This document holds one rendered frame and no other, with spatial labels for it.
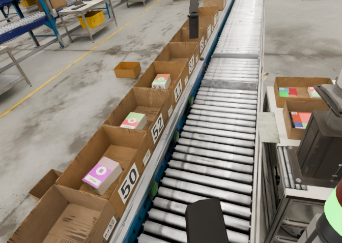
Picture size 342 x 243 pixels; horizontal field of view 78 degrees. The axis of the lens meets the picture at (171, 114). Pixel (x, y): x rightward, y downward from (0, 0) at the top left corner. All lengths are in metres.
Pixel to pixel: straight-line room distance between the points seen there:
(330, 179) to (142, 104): 1.21
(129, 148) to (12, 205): 1.71
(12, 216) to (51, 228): 1.49
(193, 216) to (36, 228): 0.92
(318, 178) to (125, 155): 1.04
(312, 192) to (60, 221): 1.23
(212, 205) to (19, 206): 2.49
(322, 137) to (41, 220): 1.27
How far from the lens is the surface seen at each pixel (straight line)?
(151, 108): 1.55
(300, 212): 2.14
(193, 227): 0.29
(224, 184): 1.26
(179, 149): 1.42
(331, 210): 0.26
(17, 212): 2.67
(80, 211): 1.17
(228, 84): 1.92
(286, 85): 1.99
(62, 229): 1.17
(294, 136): 1.52
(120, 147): 1.33
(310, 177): 1.37
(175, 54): 2.18
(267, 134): 1.53
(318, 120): 1.21
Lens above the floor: 1.82
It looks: 40 degrees down
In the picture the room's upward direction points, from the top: 10 degrees counter-clockwise
